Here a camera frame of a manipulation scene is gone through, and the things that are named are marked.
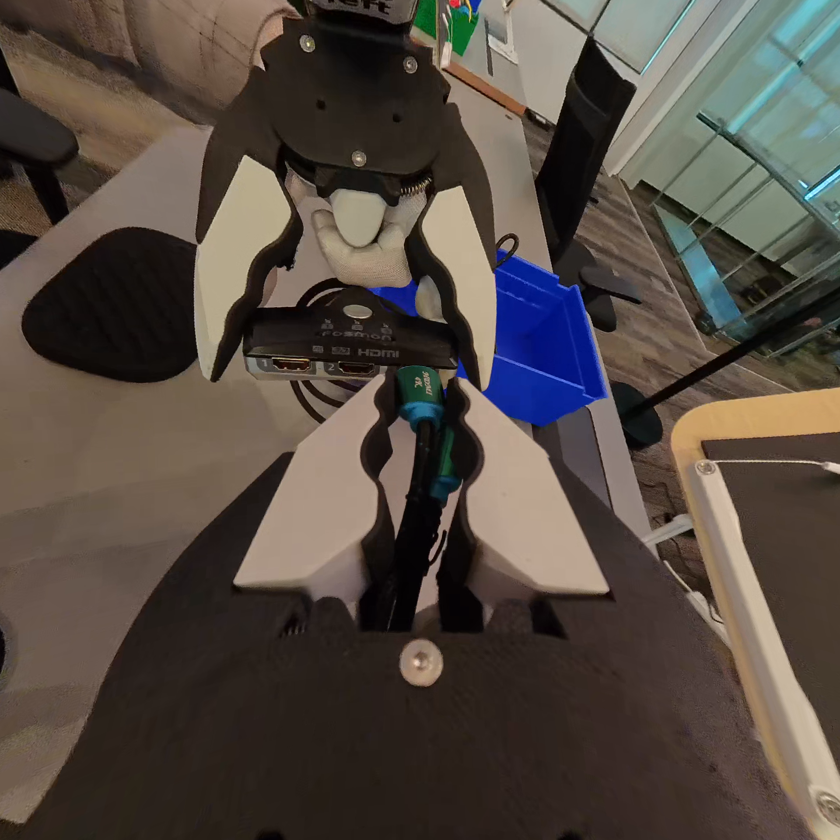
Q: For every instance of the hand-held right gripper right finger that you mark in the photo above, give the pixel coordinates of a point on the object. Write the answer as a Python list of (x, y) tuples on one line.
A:
[(525, 518)]

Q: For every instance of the wooden book stand white base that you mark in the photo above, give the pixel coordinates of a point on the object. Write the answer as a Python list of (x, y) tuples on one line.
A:
[(787, 525)]

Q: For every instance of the person's left forearm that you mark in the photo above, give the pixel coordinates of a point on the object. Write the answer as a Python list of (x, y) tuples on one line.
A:
[(210, 52)]

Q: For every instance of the black rod with round disc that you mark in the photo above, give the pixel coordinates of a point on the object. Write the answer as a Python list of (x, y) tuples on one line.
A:
[(640, 417)]

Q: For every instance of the person's left hand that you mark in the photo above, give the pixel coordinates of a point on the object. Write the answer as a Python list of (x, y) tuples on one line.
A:
[(367, 266)]

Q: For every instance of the black office chair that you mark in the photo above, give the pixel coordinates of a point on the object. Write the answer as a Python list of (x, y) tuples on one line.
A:
[(584, 164), (33, 141)]

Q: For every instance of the green plastic bin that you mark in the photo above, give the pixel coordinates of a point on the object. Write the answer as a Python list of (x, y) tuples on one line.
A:
[(433, 23)]

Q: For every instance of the black textured cushion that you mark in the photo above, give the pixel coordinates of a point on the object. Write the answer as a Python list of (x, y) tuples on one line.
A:
[(111, 308)]

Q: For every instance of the blue plastic bin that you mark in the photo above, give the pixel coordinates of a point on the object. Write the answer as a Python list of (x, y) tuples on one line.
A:
[(544, 341)]

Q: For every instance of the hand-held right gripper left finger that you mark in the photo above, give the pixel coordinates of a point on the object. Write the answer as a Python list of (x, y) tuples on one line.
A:
[(308, 518)]

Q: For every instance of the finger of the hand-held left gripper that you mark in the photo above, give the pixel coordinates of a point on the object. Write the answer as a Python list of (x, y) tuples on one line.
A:
[(223, 262), (469, 275)]

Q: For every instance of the black hdmi switch box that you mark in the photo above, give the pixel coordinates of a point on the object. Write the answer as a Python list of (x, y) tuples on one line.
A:
[(354, 338)]

